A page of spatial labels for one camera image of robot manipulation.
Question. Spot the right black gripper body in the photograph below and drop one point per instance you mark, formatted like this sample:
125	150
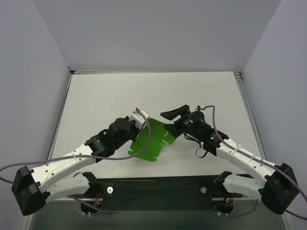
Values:
180	121

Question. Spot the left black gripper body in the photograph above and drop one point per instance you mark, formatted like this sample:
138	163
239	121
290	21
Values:
134	133

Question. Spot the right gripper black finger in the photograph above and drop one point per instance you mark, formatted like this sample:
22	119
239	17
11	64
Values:
171	128
171	115

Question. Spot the green paper box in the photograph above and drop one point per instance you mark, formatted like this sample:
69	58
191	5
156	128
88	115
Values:
160	136

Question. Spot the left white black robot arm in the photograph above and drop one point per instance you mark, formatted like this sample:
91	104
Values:
34	187

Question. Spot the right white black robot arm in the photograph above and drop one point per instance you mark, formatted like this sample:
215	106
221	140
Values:
275	185

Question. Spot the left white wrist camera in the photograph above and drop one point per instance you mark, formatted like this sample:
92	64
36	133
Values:
138	117

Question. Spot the aluminium frame rail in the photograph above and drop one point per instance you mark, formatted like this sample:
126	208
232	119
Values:
239	81

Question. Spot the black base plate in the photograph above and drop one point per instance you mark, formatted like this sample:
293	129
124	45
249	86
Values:
181	193

